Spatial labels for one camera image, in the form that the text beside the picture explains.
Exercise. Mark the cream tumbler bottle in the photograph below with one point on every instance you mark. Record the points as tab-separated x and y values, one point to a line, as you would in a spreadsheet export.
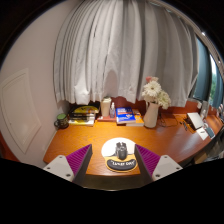
105	107

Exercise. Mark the yellow and black book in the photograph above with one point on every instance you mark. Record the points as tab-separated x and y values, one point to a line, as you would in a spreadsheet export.
85	109

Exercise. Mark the blue book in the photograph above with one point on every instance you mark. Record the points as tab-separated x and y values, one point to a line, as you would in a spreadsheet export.
125	115

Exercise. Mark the dark teal curtain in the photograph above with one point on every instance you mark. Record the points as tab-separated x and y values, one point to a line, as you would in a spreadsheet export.
202	73

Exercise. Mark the thin black book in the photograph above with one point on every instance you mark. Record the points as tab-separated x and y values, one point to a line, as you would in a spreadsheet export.
81	115

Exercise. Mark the white pleated curtain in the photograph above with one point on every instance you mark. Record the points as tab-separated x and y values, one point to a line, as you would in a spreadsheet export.
123	50

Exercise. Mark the orange book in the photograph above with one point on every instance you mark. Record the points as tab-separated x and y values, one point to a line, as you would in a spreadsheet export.
139	120

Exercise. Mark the white wall panel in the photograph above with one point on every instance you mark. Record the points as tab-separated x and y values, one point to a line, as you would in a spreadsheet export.
20	110

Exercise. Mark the grey computer mouse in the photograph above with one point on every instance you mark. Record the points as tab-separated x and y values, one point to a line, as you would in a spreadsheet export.
121	151

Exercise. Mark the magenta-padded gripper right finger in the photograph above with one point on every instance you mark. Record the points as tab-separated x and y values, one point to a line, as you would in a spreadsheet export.
165	165

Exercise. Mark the small white box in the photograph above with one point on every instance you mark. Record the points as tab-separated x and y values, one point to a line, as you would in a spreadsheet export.
202	133

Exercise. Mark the clear spray bottle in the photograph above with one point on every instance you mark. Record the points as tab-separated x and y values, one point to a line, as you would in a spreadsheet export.
112	111

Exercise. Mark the red book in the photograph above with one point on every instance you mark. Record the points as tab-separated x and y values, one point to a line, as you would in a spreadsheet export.
105	118

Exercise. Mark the black book with white pages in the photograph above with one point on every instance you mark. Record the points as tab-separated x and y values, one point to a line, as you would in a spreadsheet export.
81	119

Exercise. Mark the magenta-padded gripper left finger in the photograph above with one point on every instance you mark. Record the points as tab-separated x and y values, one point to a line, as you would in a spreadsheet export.
59	166

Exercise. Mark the white flower bouquet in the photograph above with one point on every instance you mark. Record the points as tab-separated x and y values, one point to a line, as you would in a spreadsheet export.
153	90

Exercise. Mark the white pitcher vase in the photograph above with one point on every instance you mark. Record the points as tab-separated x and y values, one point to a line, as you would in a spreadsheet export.
150	116

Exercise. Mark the yellow and white book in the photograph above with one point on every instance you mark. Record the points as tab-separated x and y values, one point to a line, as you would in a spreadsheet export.
81	123

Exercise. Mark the white angled device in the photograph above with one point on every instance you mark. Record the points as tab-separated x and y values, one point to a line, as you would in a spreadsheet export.
195	120

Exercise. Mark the dark mug with green rim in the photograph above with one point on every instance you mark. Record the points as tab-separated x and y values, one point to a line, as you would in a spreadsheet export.
62	122

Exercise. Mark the round white cartoon mouse pad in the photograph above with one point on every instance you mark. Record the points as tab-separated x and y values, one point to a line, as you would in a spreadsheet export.
110	146

